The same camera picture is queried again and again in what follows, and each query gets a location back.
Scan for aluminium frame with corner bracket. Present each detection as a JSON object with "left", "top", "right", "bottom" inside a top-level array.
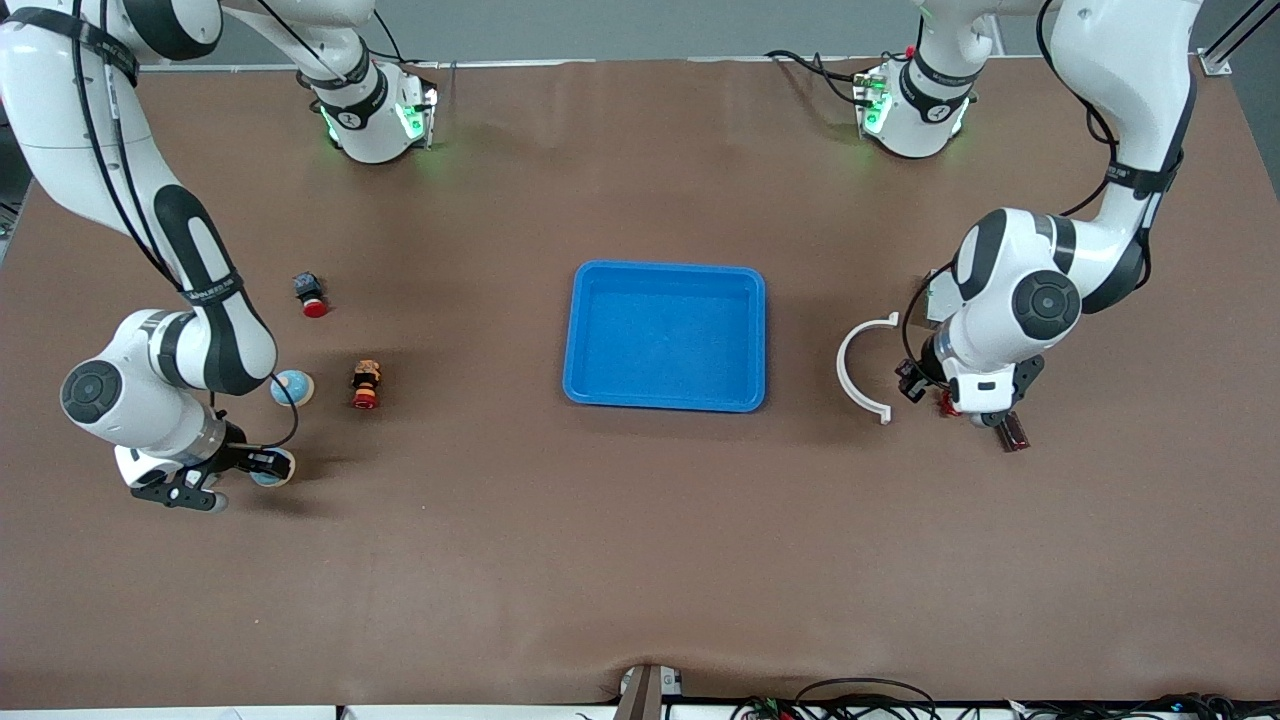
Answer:
[{"left": 1198, "top": 0, "right": 1280, "bottom": 77}]

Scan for black base cable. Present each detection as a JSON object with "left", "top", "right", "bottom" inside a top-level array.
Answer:
[
  {"left": 765, "top": 48, "right": 881, "bottom": 109},
  {"left": 370, "top": 8, "right": 461, "bottom": 106}
]

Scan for white curved plastic bracket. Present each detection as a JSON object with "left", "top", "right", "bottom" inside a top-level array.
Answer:
[{"left": 836, "top": 312, "right": 901, "bottom": 426}]

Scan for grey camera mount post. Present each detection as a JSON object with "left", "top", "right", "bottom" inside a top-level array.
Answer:
[{"left": 612, "top": 663, "right": 684, "bottom": 720}]

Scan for black looped cable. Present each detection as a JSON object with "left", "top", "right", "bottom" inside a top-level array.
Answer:
[{"left": 795, "top": 677, "right": 939, "bottom": 720}]

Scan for tangled cable bundle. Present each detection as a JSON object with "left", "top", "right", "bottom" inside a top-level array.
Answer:
[{"left": 1020, "top": 693, "right": 1280, "bottom": 720}]

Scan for black right base cable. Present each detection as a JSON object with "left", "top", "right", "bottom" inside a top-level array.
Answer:
[{"left": 370, "top": 8, "right": 461, "bottom": 106}]

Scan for black left base cable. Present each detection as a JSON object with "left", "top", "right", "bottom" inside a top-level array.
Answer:
[{"left": 765, "top": 48, "right": 881, "bottom": 109}]

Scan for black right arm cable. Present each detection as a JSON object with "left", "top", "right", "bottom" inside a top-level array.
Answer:
[{"left": 70, "top": 0, "right": 301, "bottom": 451}]

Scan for blue plastic tray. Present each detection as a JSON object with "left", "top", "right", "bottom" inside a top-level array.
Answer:
[{"left": 562, "top": 260, "right": 768, "bottom": 414}]

